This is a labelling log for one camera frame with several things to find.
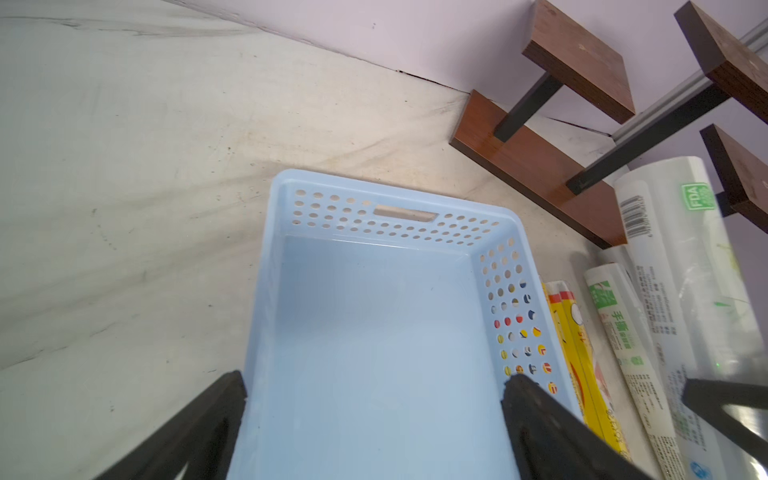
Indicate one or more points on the white green wrap roll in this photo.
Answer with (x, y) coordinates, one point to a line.
(627, 329)

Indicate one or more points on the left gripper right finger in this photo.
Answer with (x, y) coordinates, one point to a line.
(549, 442)

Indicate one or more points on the aluminium frame rails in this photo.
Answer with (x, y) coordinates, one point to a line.
(755, 40)

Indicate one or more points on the yellow wrap roll leftmost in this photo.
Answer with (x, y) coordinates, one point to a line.
(576, 360)

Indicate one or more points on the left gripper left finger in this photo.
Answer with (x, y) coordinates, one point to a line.
(197, 443)

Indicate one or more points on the white wrap roll large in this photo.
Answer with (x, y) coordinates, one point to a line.
(701, 320)

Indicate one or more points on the light blue plastic basket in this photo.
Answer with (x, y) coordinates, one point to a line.
(386, 324)

